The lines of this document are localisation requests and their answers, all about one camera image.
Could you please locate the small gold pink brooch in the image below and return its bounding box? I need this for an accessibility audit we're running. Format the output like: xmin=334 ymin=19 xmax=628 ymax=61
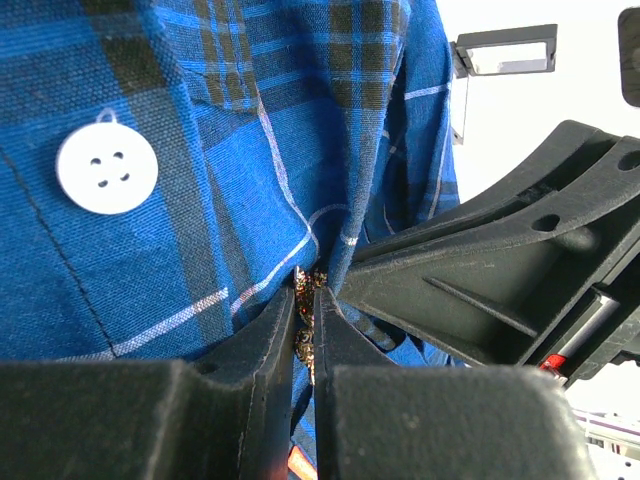
xmin=293 ymin=266 xmax=327 ymax=386

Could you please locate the brooch box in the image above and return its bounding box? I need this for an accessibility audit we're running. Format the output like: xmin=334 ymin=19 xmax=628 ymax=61
xmin=450 ymin=24 xmax=558 ymax=145

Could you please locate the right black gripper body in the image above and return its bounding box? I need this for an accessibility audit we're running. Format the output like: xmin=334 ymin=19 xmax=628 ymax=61
xmin=539 ymin=274 xmax=639 ymax=387

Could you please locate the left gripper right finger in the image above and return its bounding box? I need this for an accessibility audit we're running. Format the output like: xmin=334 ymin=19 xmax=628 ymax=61
xmin=314 ymin=288 xmax=596 ymax=479

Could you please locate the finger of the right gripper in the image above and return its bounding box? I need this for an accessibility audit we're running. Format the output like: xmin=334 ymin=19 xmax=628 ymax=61
xmin=339 ymin=121 xmax=639 ymax=365

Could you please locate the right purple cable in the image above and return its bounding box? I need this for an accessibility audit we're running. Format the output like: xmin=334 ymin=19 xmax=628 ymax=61
xmin=572 ymin=407 xmax=640 ymax=451

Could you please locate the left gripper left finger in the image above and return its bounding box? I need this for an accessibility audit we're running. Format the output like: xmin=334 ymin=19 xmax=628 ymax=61
xmin=1 ymin=288 xmax=295 ymax=479

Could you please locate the blue plaid shirt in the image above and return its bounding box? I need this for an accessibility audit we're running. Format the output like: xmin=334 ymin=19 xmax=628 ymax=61
xmin=0 ymin=0 xmax=461 ymax=480

